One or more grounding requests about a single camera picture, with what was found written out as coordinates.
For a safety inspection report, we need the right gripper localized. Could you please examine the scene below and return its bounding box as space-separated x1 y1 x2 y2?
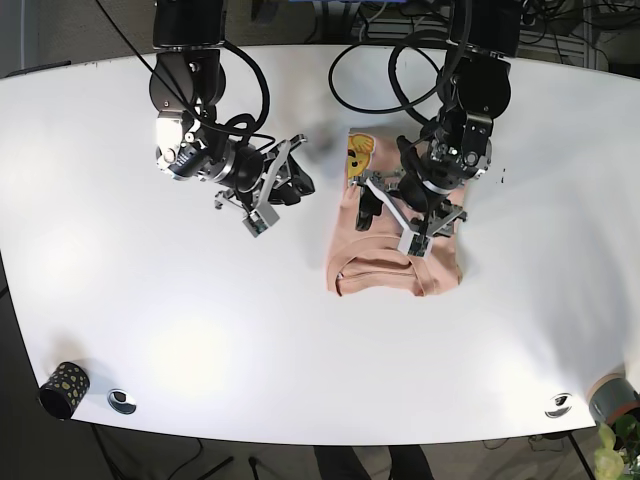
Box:
156 112 315 238

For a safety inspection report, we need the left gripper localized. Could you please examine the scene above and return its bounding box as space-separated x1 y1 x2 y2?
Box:
353 112 493 258

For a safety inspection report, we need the peach pink T-shirt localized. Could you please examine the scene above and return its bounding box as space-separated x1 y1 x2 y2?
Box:
326 128 462 297

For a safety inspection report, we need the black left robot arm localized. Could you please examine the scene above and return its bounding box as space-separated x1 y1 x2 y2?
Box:
351 1 523 257

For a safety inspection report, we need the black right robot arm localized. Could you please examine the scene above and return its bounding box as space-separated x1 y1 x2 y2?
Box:
149 1 315 236

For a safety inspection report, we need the right silver table grommet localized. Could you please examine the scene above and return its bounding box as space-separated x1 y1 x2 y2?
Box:
544 393 573 419

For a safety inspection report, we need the silver table grommet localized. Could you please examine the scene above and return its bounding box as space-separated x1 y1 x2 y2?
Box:
544 393 573 419
107 389 137 415

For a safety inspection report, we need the left silver table grommet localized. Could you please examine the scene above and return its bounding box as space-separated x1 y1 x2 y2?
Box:
107 389 137 415

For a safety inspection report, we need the grey plant pot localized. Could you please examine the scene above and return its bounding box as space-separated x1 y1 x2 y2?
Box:
586 373 639 426

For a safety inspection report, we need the black gold spotted cup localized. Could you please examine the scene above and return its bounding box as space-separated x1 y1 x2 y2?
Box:
38 362 91 420

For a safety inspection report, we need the green potted plant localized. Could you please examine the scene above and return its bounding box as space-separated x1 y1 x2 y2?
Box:
594 414 639 480

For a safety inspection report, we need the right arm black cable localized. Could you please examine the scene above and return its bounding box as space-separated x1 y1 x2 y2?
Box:
94 0 279 156

